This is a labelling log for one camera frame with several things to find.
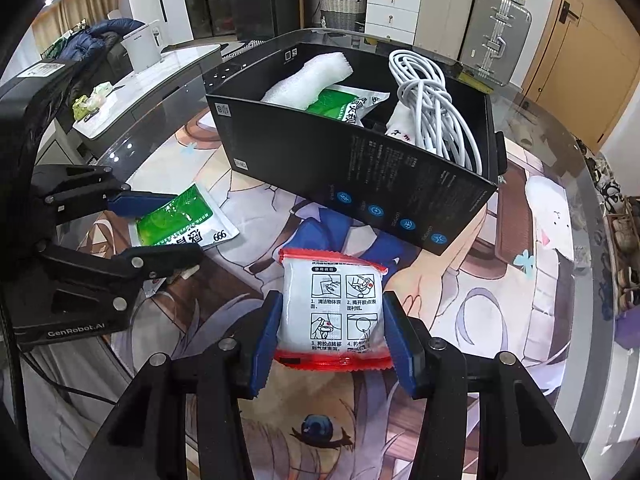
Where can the black cardboard storage box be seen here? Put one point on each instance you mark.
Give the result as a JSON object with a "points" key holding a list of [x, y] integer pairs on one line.
{"points": [[357, 170]]}

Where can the anime print table mat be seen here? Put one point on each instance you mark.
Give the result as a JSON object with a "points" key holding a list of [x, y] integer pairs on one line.
{"points": [[504, 284]]}

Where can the blue puffer jacket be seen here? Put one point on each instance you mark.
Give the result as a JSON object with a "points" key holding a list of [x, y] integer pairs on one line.
{"points": [[93, 42]]}

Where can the wicker laundry basket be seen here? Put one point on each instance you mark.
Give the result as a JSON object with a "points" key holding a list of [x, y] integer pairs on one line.
{"points": [[342, 14]]}

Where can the green medicine sachet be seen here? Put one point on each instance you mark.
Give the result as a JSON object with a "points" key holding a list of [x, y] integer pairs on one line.
{"points": [[346, 104], [193, 217]]}

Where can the bamboo shoe rack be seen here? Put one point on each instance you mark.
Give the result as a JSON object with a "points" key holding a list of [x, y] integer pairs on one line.
{"points": [[625, 261]]}

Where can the white bubble foam wrap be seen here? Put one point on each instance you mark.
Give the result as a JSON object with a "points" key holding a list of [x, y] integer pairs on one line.
{"points": [[304, 87]]}

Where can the wooden door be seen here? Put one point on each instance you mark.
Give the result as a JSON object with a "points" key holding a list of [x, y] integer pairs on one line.
{"points": [[586, 69]]}

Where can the white electric kettle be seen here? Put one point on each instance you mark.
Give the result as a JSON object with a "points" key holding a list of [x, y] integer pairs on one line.
{"points": [[143, 46]]}

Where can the beige suitcase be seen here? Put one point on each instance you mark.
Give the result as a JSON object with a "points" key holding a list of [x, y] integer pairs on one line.
{"points": [[441, 26]]}

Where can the purple shopping bag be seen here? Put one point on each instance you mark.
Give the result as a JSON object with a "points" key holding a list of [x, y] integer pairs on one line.
{"points": [[627, 329]]}

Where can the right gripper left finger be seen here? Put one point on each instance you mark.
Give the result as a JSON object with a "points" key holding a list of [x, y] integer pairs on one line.
{"points": [[144, 436]]}

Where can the silver suitcase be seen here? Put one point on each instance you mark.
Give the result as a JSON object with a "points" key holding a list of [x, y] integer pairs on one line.
{"points": [[495, 38]]}

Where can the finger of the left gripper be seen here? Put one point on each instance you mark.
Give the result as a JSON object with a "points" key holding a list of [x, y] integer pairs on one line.
{"points": [[73, 192], [115, 282]]}

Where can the grey side cabinet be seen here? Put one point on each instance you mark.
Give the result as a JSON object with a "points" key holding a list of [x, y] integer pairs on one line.
{"points": [[161, 98]]}

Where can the red white mask packet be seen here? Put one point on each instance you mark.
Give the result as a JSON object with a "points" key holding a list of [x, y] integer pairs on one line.
{"points": [[332, 315]]}

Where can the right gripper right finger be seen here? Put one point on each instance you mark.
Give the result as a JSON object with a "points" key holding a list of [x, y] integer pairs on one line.
{"points": [[520, 435]]}

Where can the white plush toy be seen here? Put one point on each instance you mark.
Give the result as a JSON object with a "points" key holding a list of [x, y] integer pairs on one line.
{"points": [[401, 125]]}

